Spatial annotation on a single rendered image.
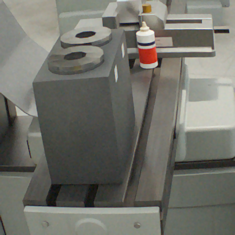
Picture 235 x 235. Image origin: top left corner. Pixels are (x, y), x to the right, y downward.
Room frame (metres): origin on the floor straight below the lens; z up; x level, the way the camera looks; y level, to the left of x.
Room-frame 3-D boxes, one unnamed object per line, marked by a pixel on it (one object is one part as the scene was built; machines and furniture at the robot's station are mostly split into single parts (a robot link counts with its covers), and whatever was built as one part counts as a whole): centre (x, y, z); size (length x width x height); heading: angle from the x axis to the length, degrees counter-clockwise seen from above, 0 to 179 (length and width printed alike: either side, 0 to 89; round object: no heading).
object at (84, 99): (0.97, 0.04, 1.02); 0.22 x 0.12 x 0.20; 170
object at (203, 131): (1.37, -0.05, 0.78); 0.50 x 0.35 x 0.12; 79
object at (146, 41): (1.33, -0.09, 0.98); 0.04 x 0.04 x 0.11
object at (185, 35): (1.45, -0.10, 0.98); 0.35 x 0.15 x 0.11; 78
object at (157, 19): (1.44, -0.12, 1.01); 0.12 x 0.06 x 0.04; 168
